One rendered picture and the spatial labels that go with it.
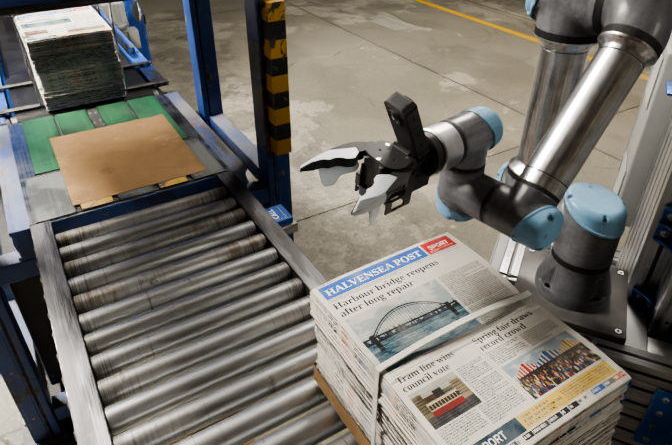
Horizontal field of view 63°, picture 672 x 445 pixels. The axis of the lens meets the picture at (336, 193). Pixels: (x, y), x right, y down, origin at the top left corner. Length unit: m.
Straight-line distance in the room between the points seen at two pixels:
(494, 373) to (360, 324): 0.20
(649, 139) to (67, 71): 1.86
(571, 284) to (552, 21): 0.52
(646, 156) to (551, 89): 0.51
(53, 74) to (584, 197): 1.78
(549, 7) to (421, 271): 0.50
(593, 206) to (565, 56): 0.29
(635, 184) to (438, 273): 0.79
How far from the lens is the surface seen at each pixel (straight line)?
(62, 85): 2.24
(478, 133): 0.91
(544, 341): 0.85
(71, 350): 1.22
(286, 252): 1.32
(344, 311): 0.85
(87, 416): 1.10
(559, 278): 1.22
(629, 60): 0.97
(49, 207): 1.66
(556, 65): 1.09
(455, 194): 0.95
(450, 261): 0.94
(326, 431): 1.02
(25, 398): 2.00
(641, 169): 1.57
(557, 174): 0.91
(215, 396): 1.06
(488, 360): 0.81
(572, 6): 1.04
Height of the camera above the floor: 1.63
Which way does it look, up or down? 33 degrees down
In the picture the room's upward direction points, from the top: straight up
